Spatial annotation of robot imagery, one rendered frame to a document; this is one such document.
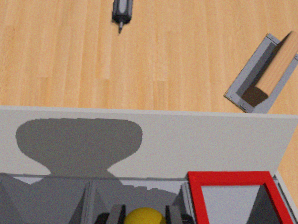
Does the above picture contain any red rectangular frame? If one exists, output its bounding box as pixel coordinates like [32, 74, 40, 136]
[187, 171, 293, 224]

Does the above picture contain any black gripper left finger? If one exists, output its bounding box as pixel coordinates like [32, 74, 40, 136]
[94, 204, 126, 224]

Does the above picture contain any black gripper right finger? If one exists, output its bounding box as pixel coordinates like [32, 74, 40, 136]
[165, 205, 195, 224]

